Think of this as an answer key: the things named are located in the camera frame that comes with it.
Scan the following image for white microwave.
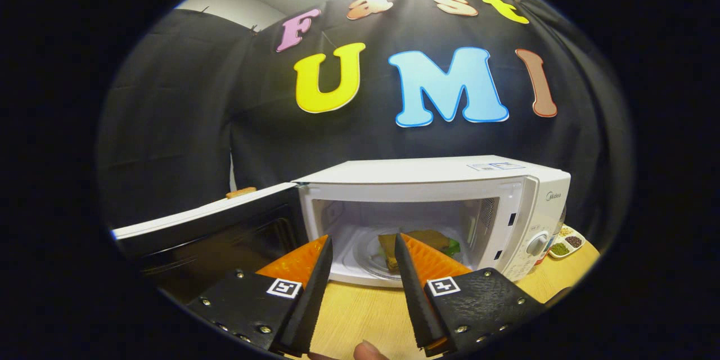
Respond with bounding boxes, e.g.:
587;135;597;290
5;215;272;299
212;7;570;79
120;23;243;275
111;155;572;293

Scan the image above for white divided bean tray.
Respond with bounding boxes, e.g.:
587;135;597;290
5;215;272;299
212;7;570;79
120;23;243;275
548;225;586;260

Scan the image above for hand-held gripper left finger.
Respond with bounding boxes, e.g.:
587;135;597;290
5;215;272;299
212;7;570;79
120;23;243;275
187;235;334;357

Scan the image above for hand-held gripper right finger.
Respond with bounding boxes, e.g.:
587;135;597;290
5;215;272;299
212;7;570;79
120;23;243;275
394;232;546;357

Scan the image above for brown bread lettuce sandwich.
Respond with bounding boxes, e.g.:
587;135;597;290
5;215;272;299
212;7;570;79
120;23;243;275
378;229;462;272

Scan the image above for glass turntable plate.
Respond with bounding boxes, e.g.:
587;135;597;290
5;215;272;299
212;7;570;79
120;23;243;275
352;228;467;282

